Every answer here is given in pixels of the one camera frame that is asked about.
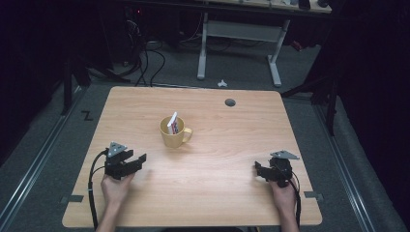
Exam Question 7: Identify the person's left hand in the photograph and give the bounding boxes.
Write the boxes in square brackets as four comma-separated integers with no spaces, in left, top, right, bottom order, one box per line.
[101,173,136,208]

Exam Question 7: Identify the metal floor rail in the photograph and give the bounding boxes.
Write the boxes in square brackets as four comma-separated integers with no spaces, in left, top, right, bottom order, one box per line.
[0,86,87,230]
[313,104,377,232]

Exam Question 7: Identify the white desk frame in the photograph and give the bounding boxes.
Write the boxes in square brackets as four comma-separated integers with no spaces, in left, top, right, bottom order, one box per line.
[196,0,333,88]

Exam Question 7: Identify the white printed packet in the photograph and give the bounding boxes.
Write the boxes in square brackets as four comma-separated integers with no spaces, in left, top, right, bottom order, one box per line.
[166,111,180,135]

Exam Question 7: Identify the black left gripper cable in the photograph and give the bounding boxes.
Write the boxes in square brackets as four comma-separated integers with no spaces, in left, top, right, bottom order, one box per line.
[87,148,110,231]

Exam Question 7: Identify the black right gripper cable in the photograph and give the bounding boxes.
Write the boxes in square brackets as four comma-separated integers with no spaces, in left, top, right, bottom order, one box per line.
[288,178,303,228]

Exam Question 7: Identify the grey tape strip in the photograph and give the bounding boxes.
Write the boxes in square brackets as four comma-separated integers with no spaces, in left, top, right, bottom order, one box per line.
[60,194,85,204]
[303,190,325,200]

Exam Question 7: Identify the black metal stand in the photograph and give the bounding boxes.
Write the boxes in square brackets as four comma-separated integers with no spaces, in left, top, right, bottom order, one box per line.
[280,69,339,136]
[60,54,92,116]

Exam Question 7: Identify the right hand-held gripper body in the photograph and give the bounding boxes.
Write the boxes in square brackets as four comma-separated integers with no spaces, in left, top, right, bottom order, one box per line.
[269,150,300,189]

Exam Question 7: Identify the black floor cables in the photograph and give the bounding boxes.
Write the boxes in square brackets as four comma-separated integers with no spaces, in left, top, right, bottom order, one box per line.
[124,17,167,88]

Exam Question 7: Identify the person's right hand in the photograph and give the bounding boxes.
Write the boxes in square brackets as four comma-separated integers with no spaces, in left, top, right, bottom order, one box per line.
[268,180,298,215]

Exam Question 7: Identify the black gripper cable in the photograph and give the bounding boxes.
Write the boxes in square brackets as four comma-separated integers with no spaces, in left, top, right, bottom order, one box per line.
[288,178,303,228]
[87,148,110,231]

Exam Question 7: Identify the yellow cup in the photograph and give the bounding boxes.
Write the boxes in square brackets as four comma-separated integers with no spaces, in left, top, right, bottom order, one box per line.
[159,115,193,150]

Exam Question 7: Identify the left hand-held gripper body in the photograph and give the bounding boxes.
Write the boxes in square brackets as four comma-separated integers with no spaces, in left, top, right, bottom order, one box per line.
[103,141,143,181]

